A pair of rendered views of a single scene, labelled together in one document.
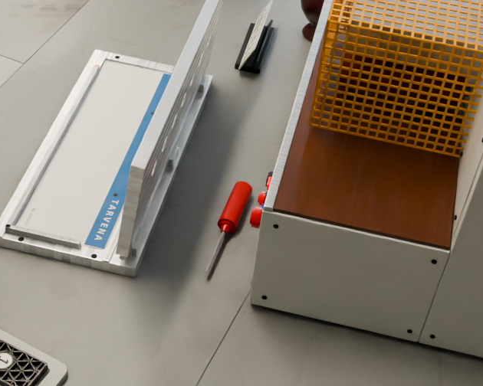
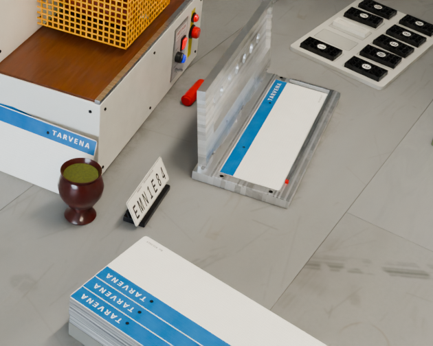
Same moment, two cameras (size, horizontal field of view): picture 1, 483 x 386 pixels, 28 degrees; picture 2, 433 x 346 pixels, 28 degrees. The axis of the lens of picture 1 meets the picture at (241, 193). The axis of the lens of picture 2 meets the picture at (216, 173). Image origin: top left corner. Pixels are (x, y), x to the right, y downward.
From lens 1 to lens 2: 2.64 m
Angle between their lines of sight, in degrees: 96
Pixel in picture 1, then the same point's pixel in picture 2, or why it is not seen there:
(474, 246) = not seen: outside the picture
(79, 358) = (284, 53)
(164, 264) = not seen: hidden behind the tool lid
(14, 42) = (358, 232)
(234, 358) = (207, 42)
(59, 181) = (305, 113)
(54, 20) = (328, 252)
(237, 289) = (200, 65)
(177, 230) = not seen: hidden behind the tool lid
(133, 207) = (266, 26)
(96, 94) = (285, 165)
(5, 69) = (359, 208)
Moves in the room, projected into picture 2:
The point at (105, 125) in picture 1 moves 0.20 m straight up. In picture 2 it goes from (278, 143) to (293, 63)
